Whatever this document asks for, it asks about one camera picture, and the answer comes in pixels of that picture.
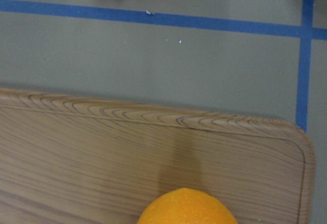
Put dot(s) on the orange fruit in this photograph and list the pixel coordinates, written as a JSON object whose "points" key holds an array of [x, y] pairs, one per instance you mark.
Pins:
{"points": [[186, 205]]}

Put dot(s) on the wooden cutting board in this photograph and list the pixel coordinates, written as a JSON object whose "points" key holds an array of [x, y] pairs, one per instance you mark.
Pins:
{"points": [[71, 159]]}

